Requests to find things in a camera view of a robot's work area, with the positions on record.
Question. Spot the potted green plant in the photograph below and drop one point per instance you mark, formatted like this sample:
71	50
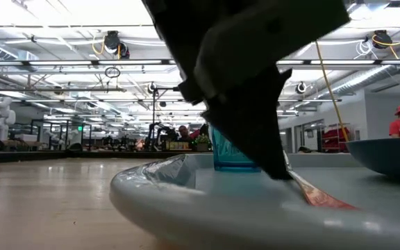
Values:
202	140

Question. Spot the grey plastic tray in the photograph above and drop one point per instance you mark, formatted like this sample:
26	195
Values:
221	208

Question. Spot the long ceiling light bar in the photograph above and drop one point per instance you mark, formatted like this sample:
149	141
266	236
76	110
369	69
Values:
61	62

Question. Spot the teal faceted plastic cup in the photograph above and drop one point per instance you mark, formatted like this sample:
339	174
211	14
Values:
227	152

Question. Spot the black background robot arm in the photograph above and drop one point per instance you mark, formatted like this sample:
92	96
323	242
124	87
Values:
158	133

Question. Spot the dark blue bowl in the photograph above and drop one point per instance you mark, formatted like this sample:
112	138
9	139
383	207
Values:
387	156

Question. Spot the black metal rig frame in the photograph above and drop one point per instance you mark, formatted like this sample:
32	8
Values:
165	89

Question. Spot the white robot figure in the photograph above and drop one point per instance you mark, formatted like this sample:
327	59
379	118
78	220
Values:
0	118

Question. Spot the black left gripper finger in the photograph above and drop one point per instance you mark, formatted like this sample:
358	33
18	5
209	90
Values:
252	121

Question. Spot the red cart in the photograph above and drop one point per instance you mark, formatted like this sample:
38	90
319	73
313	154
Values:
332	139

